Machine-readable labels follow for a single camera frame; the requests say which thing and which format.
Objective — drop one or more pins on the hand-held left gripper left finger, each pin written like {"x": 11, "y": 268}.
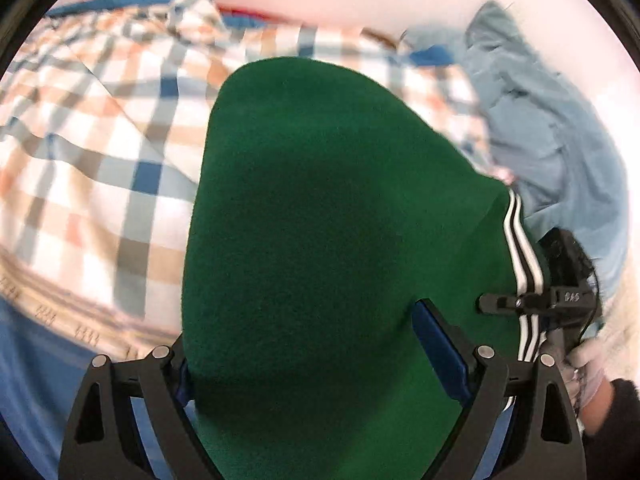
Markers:
{"x": 183, "y": 385}

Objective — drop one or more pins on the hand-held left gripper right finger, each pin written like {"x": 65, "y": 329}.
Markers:
{"x": 442, "y": 355}

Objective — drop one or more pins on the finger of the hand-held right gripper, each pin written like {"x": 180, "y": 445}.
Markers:
{"x": 510, "y": 303}

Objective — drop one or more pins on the green jacket with white sleeves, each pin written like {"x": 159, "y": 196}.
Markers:
{"x": 320, "y": 240}

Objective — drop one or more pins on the person's right forearm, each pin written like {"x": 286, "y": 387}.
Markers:
{"x": 617, "y": 410}

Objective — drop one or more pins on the person's right hand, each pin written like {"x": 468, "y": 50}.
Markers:
{"x": 592, "y": 365}

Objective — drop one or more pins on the white fluffy cloth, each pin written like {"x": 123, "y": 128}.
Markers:
{"x": 622, "y": 310}

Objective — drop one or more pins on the light blue garment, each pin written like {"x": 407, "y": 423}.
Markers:
{"x": 550, "y": 135}

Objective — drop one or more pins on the plaid checkered shirt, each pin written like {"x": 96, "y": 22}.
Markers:
{"x": 100, "y": 150}

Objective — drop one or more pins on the red cloth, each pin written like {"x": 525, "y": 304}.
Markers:
{"x": 245, "y": 11}

